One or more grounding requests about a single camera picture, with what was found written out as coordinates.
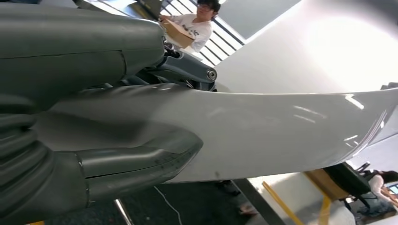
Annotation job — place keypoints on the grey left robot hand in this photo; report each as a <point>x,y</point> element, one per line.
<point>77,46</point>

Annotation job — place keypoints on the flat cardboard box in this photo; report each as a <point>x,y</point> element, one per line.
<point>177,34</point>

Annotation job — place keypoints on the person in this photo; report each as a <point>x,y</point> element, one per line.
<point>377,184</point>
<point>202,29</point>

